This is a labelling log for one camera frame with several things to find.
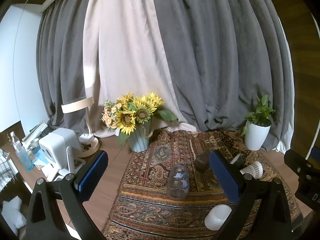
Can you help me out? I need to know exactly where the white desk lamp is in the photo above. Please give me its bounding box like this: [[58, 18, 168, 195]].
[[61, 97, 101, 158]]

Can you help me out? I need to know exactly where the beige curtain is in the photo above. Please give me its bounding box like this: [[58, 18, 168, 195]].
[[82, 0, 198, 141]]

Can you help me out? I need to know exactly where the blue ribbed vase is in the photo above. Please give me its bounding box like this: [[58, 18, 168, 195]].
[[127, 121, 153, 152]]

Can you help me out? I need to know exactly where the striped cloth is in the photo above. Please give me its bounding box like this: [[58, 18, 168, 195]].
[[0, 149, 18, 193]]

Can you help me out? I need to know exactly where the grey curtain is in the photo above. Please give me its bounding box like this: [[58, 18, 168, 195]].
[[149, 0, 294, 153], [36, 0, 101, 136]]

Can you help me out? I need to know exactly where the patterned table cloth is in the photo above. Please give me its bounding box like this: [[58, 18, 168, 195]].
[[102, 129, 304, 240]]

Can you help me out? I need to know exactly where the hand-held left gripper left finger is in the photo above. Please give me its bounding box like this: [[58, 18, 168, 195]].
[[25, 150, 109, 240]]

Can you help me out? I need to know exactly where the white plant pot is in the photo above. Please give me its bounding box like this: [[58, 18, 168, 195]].
[[244, 120, 272, 151]]

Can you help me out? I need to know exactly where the clear glass cup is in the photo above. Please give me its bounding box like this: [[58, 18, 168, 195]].
[[167, 163, 190, 201]]

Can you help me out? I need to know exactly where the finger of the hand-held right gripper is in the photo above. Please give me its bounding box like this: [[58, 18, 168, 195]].
[[284, 149, 315, 181]]

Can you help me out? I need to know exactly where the white box appliance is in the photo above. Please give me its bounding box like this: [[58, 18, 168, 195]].
[[39, 128, 87, 180]]

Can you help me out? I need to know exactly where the dark brown cup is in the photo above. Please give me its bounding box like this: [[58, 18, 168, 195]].
[[195, 149, 213, 173]]

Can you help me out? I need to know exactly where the sunflower bouquet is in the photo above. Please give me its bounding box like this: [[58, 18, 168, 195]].
[[101, 92, 179, 147]]

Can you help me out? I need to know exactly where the star-shaped pillow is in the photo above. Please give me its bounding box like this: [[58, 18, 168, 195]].
[[1, 196, 27, 236]]

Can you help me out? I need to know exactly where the white cabinet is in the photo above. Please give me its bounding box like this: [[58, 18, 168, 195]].
[[0, 4, 43, 133]]

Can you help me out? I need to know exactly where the white plastic cup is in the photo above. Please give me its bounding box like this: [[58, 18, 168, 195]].
[[204, 204, 232, 230]]

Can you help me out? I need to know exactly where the blue liquid bottle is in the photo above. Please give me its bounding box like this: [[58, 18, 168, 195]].
[[10, 131, 34, 172]]

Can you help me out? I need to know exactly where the green pot plant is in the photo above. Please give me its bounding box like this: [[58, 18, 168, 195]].
[[241, 94, 277, 136]]

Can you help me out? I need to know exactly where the checked paper cup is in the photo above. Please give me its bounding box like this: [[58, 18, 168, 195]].
[[240, 161, 264, 179]]

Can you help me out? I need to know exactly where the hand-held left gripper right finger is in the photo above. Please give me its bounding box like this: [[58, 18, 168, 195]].
[[209, 150, 293, 240]]

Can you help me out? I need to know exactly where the black and white cup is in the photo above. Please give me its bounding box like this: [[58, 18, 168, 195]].
[[230, 154, 244, 168]]

